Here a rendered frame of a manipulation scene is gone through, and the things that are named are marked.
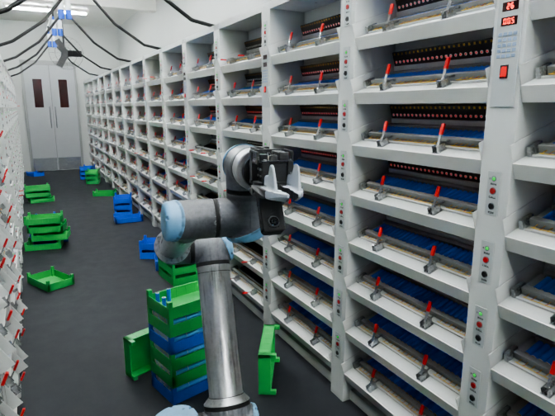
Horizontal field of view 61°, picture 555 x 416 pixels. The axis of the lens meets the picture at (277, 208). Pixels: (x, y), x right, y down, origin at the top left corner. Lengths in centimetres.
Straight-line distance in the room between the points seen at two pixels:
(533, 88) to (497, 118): 12
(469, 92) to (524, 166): 27
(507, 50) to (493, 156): 27
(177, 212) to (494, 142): 87
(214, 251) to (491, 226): 86
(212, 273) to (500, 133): 96
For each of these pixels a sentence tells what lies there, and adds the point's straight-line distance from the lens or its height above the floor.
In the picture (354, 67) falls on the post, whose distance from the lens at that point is 187.
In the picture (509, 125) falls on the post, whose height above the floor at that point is 123.
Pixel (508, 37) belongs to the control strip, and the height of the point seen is 145.
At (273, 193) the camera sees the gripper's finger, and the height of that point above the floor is 114.
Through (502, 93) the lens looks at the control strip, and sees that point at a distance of 139.
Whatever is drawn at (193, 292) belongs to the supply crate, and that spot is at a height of 40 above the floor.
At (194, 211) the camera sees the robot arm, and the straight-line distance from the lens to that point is 103.
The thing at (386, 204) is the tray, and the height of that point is 94.
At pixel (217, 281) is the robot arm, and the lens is 158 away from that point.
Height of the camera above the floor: 128
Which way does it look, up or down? 12 degrees down
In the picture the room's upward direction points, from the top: straight up
